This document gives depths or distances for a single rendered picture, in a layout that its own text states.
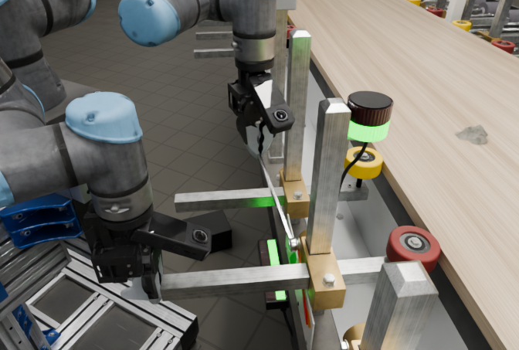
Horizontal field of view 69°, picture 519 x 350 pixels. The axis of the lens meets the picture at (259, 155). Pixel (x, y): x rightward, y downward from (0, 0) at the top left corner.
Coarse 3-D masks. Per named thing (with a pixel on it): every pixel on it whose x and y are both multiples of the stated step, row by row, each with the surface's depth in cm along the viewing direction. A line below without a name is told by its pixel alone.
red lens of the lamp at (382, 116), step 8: (352, 104) 49; (392, 104) 49; (352, 112) 50; (360, 112) 49; (368, 112) 48; (376, 112) 48; (384, 112) 48; (352, 120) 50; (360, 120) 49; (368, 120) 49; (376, 120) 49; (384, 120) 49
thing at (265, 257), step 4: (264, 240) 89; (260, 244) 88; (264, 244) 88; (260, 248) 87; (264, 248) 87; (260, 252) 86; (264, 252) 86; (268, 252) 86; (264, 256) 85; (268, 256) 85; (264, 260) 84; (268, 260) 84; (264, 264) 83; (268, 264) 83; (268, 292) 77; (272, 292) 77; (268, 296) 77; (272, 296) 77; (268, 300) 76; (272, 300) 76
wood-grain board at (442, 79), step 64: (320, 0) 212; (384, 0) 212; (320, 64) 130; (384, 64) 129; (448, 64) 129; (512, 64) 129; (448, 128) 93; (512, 128) 93; (448, 192) 73; (512, 192) 73; (448, 256) 60; (512, 256) 60; (512, 320) 51
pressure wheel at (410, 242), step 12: (396, 228) 64; (408, 228) 64; (420, 228) 64; (396, 240) 62; (408, 240) 62; (420, 240) 62; (432, 240) 62; (396, 252) 60; (408, 252) 60; (420, 252) 60; (432, 252) 60; (432, 264) 59
